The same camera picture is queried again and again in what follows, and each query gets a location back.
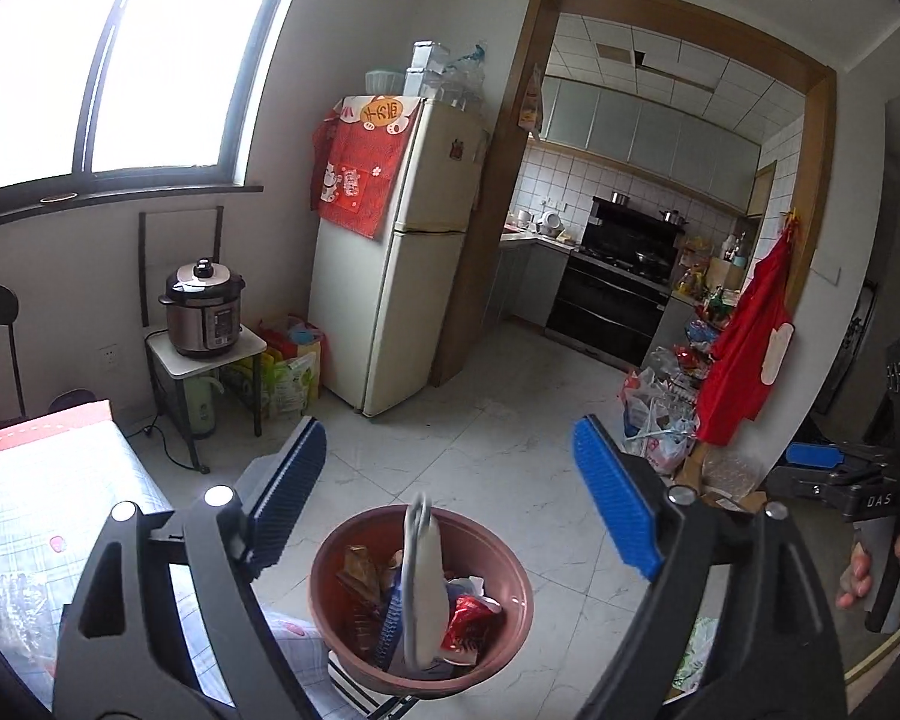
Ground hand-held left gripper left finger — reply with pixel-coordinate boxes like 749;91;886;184
51;415;327;720

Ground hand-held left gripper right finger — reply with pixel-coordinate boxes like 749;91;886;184
572;414;848;720

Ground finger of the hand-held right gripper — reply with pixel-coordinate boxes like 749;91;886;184
784;441;900;475
765;467;871;520

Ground reddish brown bin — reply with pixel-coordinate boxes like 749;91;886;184
309;506;535;695

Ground person's right hand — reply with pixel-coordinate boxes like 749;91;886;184
835;517;900;612

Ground brown cardboard box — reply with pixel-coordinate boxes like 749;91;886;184
675;442;770;515

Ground plastic bags of groceries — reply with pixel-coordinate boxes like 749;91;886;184
621;367;702;475

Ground colourful packaging bag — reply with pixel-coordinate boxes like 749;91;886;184
259;317;327;421

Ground green thermos jug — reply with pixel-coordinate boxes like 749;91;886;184
184;375;222;440

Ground red hanging apron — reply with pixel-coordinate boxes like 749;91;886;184
694;236;796;447

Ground green white bag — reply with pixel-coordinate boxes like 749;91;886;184
671;615;721;698

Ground small white-topped table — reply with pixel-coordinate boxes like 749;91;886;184
145;324;269;475

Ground black built-in oven stove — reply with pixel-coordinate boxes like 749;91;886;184
544;244;672;368

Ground shelf of bottles and snacks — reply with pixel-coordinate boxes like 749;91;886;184
671;229;755;361

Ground steel electric pressure cooker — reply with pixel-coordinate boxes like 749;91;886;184
157;257;245;359

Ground cream refrigerator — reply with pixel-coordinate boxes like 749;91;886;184
307;95;492;417

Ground black white striped cloth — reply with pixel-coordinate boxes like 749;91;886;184
328;652;421;720

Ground kitchen counter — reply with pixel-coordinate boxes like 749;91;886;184
499;229;571;327

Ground blue checked red-edged tablecloth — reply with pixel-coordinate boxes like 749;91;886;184
0;399;196;720

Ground black range hood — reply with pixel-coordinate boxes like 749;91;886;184
589;195;687;248

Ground clear plastic film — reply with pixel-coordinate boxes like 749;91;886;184
0;566;53;661

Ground red printed cloth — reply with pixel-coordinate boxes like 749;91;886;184
311;95;425;241

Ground dark windowsill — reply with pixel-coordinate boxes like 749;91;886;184
0;180;265;235

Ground grey upper kitchen cabinets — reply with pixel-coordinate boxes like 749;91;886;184
544;75;762;203

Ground hanging paper calendar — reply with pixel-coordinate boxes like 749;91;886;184
517;64;545;140

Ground stack of clear containers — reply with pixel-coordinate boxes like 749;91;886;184
364;40;488;110

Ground dark framed window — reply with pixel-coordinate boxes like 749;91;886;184
0;0;316;196

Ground black power cable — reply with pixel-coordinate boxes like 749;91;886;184
142;424;211;475

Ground black metal frame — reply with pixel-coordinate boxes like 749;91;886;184
139;205;226;331

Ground wooden door frame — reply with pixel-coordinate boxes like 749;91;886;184
429;0;839;466

